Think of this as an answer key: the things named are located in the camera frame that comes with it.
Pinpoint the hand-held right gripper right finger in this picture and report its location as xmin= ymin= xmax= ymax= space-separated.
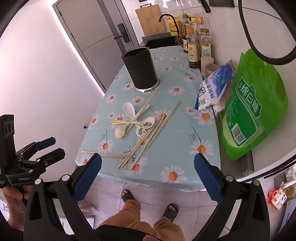
xmin=194 ymin=153 xmax=271 ymax=241

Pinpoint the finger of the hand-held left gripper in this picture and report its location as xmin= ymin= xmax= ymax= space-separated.
xmin=16 ymin=137 xmax=56 ymax=156
xmin=20 ymin=148 xmax=66 ymax=173

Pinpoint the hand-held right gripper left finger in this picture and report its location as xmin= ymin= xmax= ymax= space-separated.
xmin=23 ymin=153 xmax=103 ymax=241

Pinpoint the plain white ceramic spoon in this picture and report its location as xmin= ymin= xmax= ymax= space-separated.
xmin=115 ymin=122 xmax=137 ymax=139
xmin=122 ymin=102 xmax=139 ymax=121

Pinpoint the printed white ceramic spoon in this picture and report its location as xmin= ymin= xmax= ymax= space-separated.
xmin=119 ymin=117 xmax=156 ymax=129
xmin=131 ymin=123 xmax=147 ymax=137

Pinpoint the pile of wooden chopsticks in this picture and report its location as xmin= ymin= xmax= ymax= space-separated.
xmin=82 ymin=90 xmax=181 ymax=169

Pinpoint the black cylindrical utensil holder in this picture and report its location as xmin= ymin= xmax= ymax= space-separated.
xmin=122 ymin=46 xmax=161 ymax=93

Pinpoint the person's left hand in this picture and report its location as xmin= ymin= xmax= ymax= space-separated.
xmin=0 ymin=184 xmax=33 ymax=232

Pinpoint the clear plastic bag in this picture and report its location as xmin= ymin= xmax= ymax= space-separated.
xmin=77 ymin=202 xmax=96 ymax=219

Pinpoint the person's left slipper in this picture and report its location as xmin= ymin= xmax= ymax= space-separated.
xmin=121 ymin=189 xmax=137 ymax=205

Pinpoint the person's slipper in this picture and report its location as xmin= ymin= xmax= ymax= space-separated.
xmin=121 ymin=189 xmax=137 ymax=205
xmin=162 ymin=203 xmax=179 ymax=222

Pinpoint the person's right slipper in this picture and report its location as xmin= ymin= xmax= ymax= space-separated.
xmin=162 ymin=203 xmax=179 ymax=222

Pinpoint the person's left leg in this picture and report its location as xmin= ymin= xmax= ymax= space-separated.
xmin=99 ymin=199 xmax=142 ymax=233

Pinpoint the person's leg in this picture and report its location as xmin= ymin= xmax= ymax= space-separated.
xmin=99 ymin=199 xmax=142 ymax=233
xmin=148 ymin=219 xmax=185 ymax=241

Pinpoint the person's right leg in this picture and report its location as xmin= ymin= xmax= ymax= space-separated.
xmin=148 ymin=219 xmax=185 ymax=241

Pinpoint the green sugar bag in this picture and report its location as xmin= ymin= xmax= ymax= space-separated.
xmin=218 ymin=49 xmax=289 ymax=161

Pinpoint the blue and white salt bag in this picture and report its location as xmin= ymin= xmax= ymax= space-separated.
xmin=194 ymin=59 xmax=236 ymax=112

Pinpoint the brown contents plastic jar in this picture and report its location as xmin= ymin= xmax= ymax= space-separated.
xmin=203 ymin=64 xmax=220 ymax=80

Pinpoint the blue daisy print tablecloth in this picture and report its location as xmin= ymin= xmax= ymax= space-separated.
xmin=75 ymin=45 xmax=221 ymax=193

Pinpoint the grey door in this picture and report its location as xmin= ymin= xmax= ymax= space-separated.
xmin=53 ymin=0 xmax=144 ymax=92

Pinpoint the soy sauce bottle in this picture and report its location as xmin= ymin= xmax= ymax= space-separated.
xmin=186 ymin=28 xmax=201 ymax=69

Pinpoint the green label bottle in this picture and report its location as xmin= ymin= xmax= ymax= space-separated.
xmin=200 ymin=28 xmax=213 ymax=58

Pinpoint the black sink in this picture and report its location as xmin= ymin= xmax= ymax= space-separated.
xmin=142 ymin=32 xmax=179 ymax=49

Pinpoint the large cooking oil bottle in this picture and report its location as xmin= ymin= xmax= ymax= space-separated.
xmin=179 ymin=13 xmax=193 ymax=39

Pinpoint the yellow plastic bottle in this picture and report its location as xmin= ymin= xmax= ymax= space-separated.
xmin=167 ymin=16 xmax=179 ymax=36

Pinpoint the wooden cutting board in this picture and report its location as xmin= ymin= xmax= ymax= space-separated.
xmin=135 ymin=4 xmax=167 ymax=36

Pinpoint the black faucet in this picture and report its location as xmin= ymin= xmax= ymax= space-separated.
xmin=158 ymin=14 xmax=181 ymax=42

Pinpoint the black power strip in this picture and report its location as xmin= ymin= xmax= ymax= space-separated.
xmin=208 ymin=0 xmax=239 ymax=7

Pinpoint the black door handle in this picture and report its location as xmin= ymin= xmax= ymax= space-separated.
xmin=117 ymin=23 xmax=130 ymax=43

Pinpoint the thick black cable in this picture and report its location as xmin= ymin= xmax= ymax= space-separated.
xmin=238 ymin=0 xmax=296 ymax=66

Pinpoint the black handled knife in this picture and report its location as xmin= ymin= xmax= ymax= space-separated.
xmin=199 ymin=0 xmax=211 ymax=13

